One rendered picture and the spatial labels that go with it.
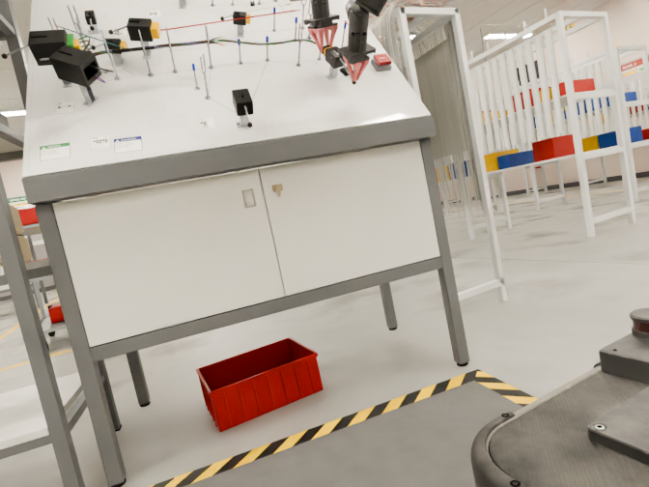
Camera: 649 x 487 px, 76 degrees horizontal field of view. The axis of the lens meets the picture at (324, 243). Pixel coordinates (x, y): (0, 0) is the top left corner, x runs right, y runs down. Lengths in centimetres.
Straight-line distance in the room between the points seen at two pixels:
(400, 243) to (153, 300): 78
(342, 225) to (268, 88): 51
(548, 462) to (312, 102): 112
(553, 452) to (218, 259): 92
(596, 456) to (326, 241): 87
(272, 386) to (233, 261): 49
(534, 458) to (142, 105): 127
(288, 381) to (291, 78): 103
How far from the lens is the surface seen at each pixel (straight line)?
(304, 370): 153
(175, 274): 125
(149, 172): 122
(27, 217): 377
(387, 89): 151
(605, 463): 72
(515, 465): 70
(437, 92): 240
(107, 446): 139
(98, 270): 127
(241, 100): 122
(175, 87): 145
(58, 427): 134
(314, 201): 129
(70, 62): 135
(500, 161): 448
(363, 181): 134
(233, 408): 149
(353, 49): 135
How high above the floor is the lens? 64
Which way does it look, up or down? 5 degrees down
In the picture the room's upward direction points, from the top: 12 degrees counter-clockwise
